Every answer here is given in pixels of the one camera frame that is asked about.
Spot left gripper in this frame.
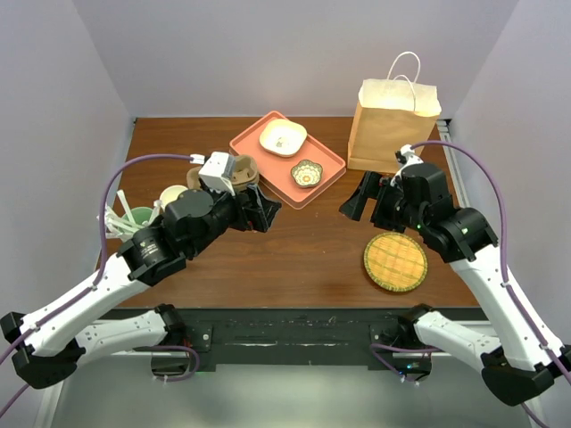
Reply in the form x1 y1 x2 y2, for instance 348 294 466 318
188 179 281 257

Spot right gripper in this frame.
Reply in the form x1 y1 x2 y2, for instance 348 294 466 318
339 169 426 233

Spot brown paper cup stack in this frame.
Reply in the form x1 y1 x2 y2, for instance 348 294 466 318
159 185 187 211

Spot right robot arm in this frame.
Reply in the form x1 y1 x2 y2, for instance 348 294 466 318
339 163 570 407

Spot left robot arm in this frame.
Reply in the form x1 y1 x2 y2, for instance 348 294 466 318
1 185 282 389

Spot cardboard cup carrier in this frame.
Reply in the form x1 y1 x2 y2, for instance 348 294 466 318
186 155 260 192

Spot pink tray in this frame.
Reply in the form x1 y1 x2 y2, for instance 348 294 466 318
229 111 346 210

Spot green patterned small dish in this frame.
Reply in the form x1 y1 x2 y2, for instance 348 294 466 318
290 159 323 188

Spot woven bamboo coaster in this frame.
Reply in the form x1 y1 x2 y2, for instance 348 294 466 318
363 232 428 292

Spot cream square bowl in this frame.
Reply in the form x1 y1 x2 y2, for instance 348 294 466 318
259 119 308 158

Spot brown paper bag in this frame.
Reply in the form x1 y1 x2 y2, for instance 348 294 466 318
347 51 442 173

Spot green cup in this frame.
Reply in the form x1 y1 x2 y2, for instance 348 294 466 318
123 207 156 229

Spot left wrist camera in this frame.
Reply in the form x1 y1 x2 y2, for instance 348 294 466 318
198 152 236 196

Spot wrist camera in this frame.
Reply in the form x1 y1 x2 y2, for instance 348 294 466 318
390 144 423 187
198 152 236 196

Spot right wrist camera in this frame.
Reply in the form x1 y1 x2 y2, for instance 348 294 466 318
390 144 423 187

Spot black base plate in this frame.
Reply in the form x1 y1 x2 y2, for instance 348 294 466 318
100 306 490 374

